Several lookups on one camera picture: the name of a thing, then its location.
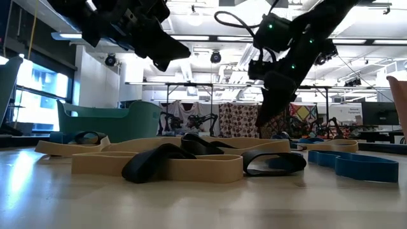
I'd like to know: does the spotted hanging cloth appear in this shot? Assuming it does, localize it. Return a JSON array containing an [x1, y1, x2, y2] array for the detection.
[[218, 102, 259, 139]]

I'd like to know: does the brown patterned hanging cloth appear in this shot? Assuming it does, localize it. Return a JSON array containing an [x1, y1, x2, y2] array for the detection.
[[262, 111, 289, 140]]

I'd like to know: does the black background monitor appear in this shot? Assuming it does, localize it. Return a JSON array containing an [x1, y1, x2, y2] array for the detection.
[[361, 101, 400, 126]]

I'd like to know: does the teal green plastic basket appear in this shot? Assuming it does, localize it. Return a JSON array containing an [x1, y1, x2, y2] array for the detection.
[[56, 100, 162, 143]]

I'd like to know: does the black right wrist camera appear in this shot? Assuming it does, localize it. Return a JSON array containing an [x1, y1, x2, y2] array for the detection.
[[247, 59, 275, 81]]

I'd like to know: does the yellow cord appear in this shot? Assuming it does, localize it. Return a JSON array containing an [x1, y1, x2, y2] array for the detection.
[[27, 0, 39, 61]]

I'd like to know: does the dark background desk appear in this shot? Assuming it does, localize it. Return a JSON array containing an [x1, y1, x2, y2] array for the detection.
[[348, 124, 400, 144]]

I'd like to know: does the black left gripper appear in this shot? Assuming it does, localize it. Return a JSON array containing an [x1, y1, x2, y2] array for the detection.
[[84, 0, 192, 73]]

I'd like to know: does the white hanging cloth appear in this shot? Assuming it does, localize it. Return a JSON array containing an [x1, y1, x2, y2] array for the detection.
[[158, 100, 220, 136]]

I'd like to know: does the tan rubber band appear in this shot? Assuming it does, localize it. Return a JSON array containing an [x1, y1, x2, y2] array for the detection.
[[298, 138, 359, 154], [34, 135, 111, 157], [71, 151, 244, 184], [104, 135, 291, 156]]

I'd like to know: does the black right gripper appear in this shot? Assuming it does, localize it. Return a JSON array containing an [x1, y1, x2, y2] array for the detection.
[[255, 70, 300, 128]]

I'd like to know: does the black ceiling spotlight cluster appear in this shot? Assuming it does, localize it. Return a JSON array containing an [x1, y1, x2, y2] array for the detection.
[[313, 47, 339, 67]]

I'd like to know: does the colourful diamond hanging cloth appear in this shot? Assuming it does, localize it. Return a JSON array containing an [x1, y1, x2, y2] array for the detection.
[[288, 103, 319, 134]]

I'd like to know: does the grey-blue plastic basket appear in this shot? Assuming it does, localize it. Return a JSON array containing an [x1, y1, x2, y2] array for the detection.
[[0, 56, 25, 128]]

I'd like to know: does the black aluminium table frame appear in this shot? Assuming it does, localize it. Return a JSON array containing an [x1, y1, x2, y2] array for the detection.
[[0, 134, 404, 155]]

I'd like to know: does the orange plastic basket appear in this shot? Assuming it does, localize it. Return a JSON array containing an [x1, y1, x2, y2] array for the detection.
[[386, 75, 407, 144]]

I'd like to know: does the round white ceiling lamp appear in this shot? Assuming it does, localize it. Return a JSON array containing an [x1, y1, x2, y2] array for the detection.
[[186, 11, 205, 27]]

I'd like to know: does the black metal rack frame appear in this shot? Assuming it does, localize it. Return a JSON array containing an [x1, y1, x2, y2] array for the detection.
[[295, 85, 334, 138], [165, 81, 214, 137]]

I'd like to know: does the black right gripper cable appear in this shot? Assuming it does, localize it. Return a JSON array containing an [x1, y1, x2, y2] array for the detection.
[[214, 10, 266, 63]]

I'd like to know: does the bright window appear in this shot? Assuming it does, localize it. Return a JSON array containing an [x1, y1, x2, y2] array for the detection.
[[12, 60, 69, 132]]

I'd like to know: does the ceiling light rail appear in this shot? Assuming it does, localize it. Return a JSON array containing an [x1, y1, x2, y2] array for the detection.
[[50, 31, 407, 46]]

